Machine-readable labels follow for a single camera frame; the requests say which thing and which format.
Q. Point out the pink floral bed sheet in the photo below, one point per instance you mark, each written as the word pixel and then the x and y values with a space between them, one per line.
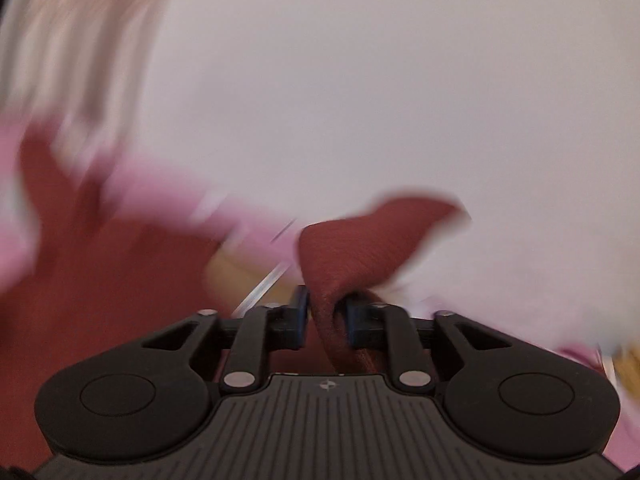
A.
pixel 150 194

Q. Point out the dark red knit sweater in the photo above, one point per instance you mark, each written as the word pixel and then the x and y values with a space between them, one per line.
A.
pixel 99 281

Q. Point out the cream floral satin curtain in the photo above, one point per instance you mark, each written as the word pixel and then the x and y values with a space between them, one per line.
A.
pixel 80 63

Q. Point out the yellow folded cloth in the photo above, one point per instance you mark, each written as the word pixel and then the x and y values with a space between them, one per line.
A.
pixel 626 362

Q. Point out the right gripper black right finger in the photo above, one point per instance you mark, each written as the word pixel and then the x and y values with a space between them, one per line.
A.
pixel 504 395

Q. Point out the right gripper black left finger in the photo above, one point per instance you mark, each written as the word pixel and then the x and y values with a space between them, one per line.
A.
pixel 148 397

